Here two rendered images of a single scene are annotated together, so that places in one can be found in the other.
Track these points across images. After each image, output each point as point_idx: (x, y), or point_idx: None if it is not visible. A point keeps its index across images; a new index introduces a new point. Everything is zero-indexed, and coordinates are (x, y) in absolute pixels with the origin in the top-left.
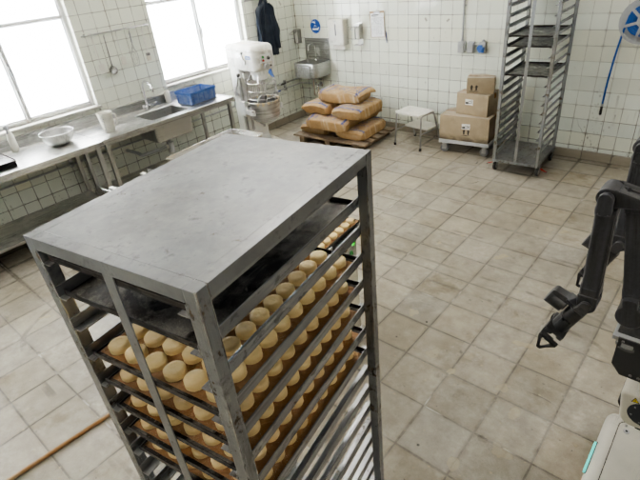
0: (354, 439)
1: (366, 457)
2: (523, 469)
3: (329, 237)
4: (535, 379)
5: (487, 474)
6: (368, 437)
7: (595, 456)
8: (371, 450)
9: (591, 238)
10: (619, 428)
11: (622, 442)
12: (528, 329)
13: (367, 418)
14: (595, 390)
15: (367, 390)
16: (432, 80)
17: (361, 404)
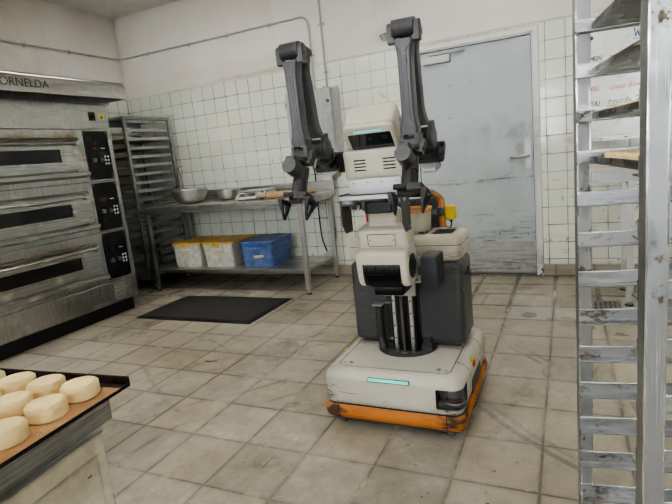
0: (633, 323)
1: (602, 396)
2: (385, 470)
3: (23, 388)
4: (235, 467)
5: (409, 497)
6: (591, 360)
7: (388, 375)
8: (585, 394)
9: (411, 71)
10: (348, 364)
11: (365, 363)
12: (127, 479)
13: (584, 324)
14: (253, 427)
15: (598, 235)
16: None
17: (621, 241)
